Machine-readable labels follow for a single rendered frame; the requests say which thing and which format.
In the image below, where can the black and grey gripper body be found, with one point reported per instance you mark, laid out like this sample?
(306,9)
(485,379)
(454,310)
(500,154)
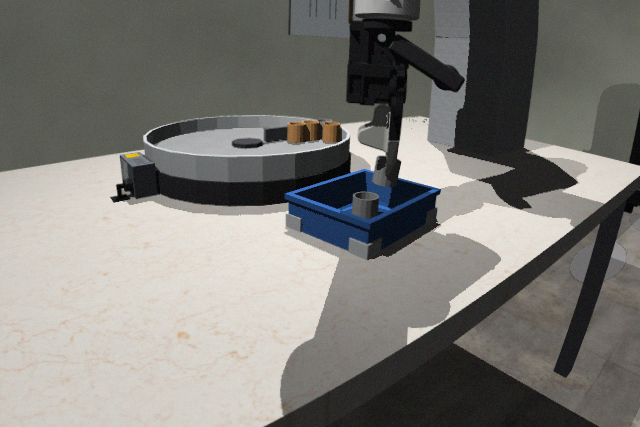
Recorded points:
(377,70)

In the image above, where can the grey round turntable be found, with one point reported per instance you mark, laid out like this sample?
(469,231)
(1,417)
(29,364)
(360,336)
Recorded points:
(210,176)

